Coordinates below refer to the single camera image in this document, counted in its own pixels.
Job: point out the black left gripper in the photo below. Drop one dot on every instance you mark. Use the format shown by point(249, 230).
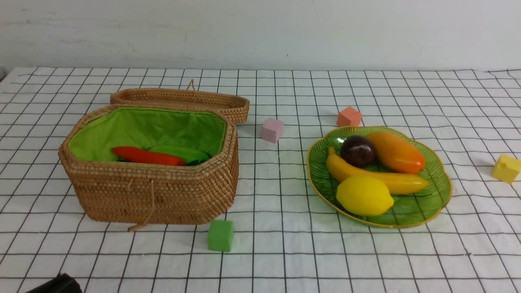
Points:
point(62, 283)

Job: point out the orange carrot with leaves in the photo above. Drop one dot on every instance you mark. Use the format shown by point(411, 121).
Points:
point(142, 156)

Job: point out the green bitter gourd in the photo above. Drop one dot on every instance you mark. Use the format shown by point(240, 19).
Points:
point(183, 152)

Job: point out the yellow lemon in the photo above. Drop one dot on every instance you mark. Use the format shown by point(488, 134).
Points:
point(364, 196)

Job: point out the dark purple mangosteen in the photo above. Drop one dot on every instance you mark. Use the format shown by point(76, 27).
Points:
point(358, 151)

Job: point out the yellow plastic banana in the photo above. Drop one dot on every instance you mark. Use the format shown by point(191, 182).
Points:
point(396, 183)

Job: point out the orange mango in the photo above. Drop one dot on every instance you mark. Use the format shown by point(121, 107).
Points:
point(397, 153)

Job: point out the woven wicker basket green lining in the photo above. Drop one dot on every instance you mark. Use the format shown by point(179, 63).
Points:
point(112, 190)

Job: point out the green foam cube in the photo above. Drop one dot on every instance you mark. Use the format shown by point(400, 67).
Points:
point(220, 235)

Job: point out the white checkered tablecloth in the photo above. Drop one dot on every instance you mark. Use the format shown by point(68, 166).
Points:
point(286, 239)

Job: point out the woven wicker basket lid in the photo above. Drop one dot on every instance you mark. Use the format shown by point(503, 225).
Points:
point(234, 107)

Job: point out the pink foam cube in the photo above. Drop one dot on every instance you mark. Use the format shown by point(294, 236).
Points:
point(272, 130)

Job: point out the orange foam cube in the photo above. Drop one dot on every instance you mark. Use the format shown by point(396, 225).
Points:
point(349, 117)

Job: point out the green glass leaf plate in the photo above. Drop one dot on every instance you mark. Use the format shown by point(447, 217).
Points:
point(409, 210)

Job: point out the yellow foam cube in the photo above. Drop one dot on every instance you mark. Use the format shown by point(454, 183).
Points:
point(506, 169)

